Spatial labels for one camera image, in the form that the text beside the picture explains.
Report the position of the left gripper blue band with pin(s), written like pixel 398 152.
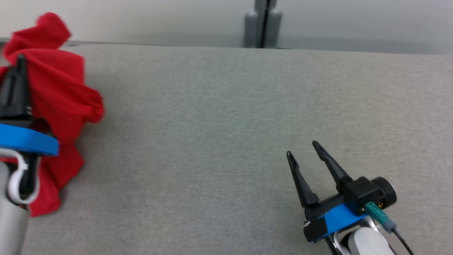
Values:
pixel 24 141

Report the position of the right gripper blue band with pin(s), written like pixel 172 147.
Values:
pixel 332 217

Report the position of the red jersey with white trim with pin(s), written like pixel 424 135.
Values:
pixel 60 81

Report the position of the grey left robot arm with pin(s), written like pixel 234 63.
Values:
pixel 10 219

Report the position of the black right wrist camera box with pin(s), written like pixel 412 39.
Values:
pixel 368 193

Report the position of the grey partition post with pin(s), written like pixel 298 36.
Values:
pixel 262 24

